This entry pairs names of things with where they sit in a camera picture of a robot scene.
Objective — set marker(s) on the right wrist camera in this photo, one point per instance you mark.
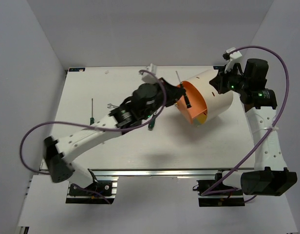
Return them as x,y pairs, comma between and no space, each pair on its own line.
232,56

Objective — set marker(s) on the blue label sticker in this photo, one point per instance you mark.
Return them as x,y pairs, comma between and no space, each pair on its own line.
76,70
219,67

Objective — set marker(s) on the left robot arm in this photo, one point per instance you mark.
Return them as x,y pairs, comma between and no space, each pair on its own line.
59,154

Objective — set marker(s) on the blue label sticker left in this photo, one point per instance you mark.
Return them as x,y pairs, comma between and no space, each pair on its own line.
76,70

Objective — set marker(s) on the white cylindrical drawer cabinet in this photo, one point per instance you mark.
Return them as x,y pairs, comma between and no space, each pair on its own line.
216,103

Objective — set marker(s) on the orange top drawer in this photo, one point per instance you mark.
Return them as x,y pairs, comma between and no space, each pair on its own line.
198,104

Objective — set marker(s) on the blue label sticker right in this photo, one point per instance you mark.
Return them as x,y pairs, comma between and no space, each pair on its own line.
219,67

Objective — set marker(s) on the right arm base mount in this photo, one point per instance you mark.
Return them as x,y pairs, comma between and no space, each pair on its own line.
221,196

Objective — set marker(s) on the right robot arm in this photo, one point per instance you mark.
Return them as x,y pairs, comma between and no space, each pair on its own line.
263,170

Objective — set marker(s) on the yellow drawer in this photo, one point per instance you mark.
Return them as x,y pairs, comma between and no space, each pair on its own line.
199,120

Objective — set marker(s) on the large green-handled screwdriver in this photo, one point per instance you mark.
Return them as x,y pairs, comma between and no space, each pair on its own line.
151,124

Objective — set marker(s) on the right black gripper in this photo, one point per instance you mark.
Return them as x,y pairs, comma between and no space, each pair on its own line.
218,82

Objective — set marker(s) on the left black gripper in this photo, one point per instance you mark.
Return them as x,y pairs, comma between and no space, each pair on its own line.
173,93

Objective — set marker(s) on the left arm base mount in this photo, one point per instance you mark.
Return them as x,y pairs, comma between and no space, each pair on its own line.
101,192

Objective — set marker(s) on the small precision screwdriver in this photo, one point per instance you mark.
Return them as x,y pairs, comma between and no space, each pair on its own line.
187,102

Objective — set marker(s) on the silver combination wrench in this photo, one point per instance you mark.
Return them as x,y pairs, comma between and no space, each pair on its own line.
111,106

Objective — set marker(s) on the aluminium table rail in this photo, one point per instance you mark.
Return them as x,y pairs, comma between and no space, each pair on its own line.
152,172

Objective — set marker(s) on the long thin green screwdriver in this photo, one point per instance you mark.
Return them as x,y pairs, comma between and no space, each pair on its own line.
92,120

